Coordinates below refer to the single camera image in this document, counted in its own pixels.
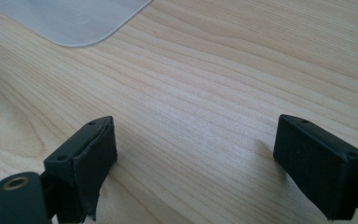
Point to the clear plastic storage box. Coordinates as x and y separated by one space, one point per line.
68 18

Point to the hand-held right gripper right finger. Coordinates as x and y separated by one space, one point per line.
320 168

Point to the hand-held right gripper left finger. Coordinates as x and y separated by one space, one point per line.
87 168

